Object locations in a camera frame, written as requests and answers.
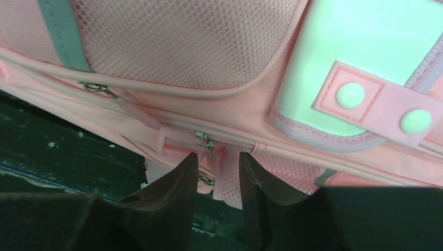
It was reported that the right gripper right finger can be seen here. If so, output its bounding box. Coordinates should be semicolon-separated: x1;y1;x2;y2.
239;153;442;250

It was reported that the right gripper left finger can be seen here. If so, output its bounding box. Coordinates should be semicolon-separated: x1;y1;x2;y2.
1;153;199;250

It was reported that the pink student backpack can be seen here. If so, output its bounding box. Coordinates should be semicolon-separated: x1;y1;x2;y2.
1;1;442;208

